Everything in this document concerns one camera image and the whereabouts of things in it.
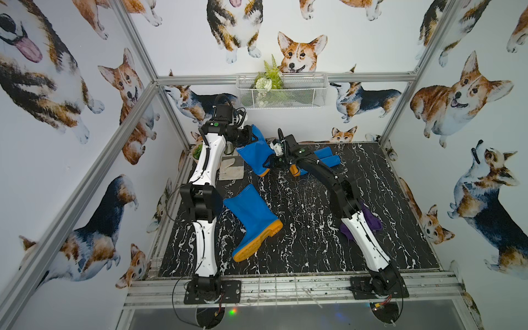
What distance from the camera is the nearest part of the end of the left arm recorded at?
783 millimetres

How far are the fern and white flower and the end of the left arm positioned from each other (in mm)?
171

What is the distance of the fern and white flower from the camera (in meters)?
0.82

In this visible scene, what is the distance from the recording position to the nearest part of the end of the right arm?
0.82 meters

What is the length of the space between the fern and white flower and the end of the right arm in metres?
0.20
